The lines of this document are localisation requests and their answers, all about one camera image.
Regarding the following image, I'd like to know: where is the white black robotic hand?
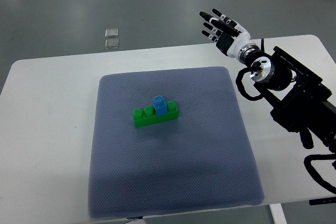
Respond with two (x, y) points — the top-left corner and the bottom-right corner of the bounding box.
(200, 9), (254, 61)

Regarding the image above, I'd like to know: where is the small blue block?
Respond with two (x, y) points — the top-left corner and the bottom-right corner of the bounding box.
(152, 95), (167, 116)

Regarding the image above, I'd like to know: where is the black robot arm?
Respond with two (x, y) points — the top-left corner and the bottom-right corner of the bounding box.
(236, 44), (335, 193)

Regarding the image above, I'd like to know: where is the long green block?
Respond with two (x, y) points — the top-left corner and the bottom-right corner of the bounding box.
(132, 101), (178, 129)

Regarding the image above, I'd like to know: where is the upper metal floor plate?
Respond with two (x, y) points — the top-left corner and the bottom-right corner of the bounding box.
(105, 28), (119, 38)

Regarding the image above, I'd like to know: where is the blue-grey foam mat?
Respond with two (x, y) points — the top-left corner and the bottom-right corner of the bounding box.
(88, 67), (264, 218)

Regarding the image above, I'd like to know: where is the white table leg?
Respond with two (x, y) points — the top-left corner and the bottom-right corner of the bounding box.
(269, 204), (287, 224)

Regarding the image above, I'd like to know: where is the black table control panel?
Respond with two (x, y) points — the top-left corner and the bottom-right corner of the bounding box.
(309, 197), (336, 206)

